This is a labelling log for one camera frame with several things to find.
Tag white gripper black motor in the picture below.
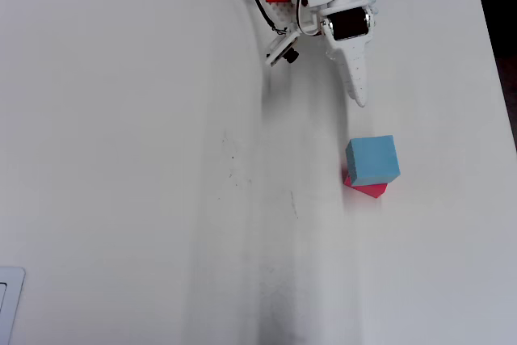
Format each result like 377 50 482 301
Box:
297 0 377 109

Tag blue foam cube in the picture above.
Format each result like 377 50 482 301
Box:
345 134 402 187

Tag red foam cube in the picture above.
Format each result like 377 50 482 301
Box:
343 169 389 200

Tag silver laptop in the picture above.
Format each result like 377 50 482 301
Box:
0 266 26 345

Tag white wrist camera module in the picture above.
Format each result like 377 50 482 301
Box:
264 30 301 67

